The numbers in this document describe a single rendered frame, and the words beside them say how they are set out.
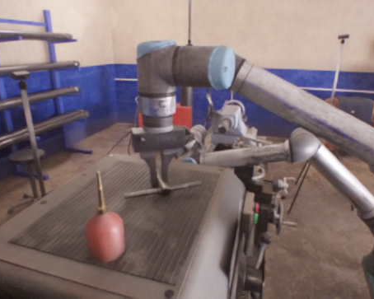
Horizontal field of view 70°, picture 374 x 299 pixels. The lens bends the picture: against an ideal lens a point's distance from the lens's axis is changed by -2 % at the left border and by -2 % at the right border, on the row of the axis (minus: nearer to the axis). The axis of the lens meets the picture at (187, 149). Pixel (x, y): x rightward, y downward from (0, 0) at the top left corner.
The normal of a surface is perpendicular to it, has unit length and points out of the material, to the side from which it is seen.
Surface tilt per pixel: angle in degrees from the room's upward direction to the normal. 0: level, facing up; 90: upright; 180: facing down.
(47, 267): 0
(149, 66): 90
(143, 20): 90
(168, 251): 0
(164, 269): 0
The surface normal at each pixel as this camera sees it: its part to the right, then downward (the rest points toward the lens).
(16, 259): 0.01, -0.93
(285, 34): -0.28, 0.33
